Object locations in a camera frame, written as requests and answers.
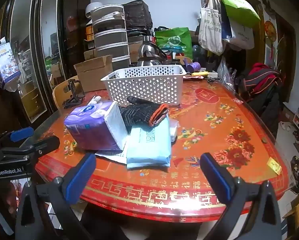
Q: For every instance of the stack of grey storage drawers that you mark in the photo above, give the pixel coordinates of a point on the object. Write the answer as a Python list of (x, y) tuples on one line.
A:
[(110, 37)]

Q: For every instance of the small white tissue packet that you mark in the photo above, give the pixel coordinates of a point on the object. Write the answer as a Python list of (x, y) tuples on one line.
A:
[(94, 100)]

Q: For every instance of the red black clothing pile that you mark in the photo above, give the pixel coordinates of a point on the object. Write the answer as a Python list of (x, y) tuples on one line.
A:
[(262, 77)]

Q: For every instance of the green shopping bag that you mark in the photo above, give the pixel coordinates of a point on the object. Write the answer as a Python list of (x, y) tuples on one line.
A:
[(174, 40)]

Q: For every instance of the wooden door frame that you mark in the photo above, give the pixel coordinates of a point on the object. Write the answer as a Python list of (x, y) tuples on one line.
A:
[(289, 55)]

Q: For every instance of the brown cardboard box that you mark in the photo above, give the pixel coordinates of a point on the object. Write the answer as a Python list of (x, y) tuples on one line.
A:
[(94, 75)]

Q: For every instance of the black knit glove orange cuff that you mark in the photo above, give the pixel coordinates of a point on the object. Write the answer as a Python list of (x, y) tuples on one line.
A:
[(137, 115)]

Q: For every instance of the dark wardrobe with mirrors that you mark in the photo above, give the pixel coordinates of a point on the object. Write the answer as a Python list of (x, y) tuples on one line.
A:
[(37, 30)]

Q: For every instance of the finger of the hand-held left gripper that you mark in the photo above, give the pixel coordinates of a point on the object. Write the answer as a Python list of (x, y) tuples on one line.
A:
[(22, 133), (45, 143)]

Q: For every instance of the red round wall ornament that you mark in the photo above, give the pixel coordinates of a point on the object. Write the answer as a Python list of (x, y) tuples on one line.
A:
[(270, 30)]

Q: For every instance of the purple plastic cup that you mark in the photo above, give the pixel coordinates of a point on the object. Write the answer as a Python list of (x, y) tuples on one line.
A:
[(193, 66)]

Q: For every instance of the white slipper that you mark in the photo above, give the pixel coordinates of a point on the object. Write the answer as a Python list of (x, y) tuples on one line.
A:
[(284, 125)]

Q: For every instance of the yellow paper note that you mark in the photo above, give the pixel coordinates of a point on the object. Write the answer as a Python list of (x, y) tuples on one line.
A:
[(274, 166)]

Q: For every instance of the wooden chair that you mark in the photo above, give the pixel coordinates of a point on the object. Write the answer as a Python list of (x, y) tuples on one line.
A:
[(59, 92)]

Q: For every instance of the steel kettle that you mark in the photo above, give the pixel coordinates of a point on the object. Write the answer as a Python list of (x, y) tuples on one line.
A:
[(149, 52)]

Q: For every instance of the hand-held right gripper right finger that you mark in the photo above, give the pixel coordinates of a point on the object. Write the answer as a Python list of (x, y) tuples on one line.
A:
[(215, 177)]

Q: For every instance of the purple tissue pack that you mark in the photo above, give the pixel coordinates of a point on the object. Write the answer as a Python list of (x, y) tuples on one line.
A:
[(89, 125)]

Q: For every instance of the black bag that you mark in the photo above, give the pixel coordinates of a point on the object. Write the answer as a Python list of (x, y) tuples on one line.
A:
[(137, 15)]

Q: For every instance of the green tote bag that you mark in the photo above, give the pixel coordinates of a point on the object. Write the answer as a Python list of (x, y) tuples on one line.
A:
[(239, 7)]

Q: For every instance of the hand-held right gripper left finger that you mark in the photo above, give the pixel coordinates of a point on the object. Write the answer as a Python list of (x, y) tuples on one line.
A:
[(82, 176)]

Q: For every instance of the yellow utility knife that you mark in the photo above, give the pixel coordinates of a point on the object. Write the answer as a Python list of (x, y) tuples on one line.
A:
[(199, 73)]

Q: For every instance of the white perforated plastic basket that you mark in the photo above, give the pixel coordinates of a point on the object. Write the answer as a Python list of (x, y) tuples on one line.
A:
[(144, 85)]

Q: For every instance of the white paper bag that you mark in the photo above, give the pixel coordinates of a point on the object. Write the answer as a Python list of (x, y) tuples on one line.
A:
[(242, 35)]

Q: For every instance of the light blue wipes pack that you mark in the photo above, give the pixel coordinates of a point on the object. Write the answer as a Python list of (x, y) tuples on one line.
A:
[(149, 145)]

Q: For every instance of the white printed paper sheet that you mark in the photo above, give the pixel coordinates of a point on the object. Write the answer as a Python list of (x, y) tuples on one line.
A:
[(112, 156)]

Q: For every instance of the clear plastic zip bag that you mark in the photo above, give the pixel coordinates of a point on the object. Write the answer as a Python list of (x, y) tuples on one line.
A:
[(174, 131)]

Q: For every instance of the white canvas tote bag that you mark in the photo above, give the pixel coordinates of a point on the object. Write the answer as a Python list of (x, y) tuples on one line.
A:
[(210, 30)]

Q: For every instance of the blue white hanging packet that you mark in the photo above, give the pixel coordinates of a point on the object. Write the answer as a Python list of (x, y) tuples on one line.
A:
[(5, 62)]

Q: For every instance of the red floral tablecloth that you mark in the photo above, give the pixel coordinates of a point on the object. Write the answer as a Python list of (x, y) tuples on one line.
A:
[(214, 120)]

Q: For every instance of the white round lid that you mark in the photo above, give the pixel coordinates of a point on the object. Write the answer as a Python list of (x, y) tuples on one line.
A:
[(92, 7)]

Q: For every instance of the black phone holder stand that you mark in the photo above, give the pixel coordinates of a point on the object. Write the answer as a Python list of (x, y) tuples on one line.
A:
[(74, 92)]

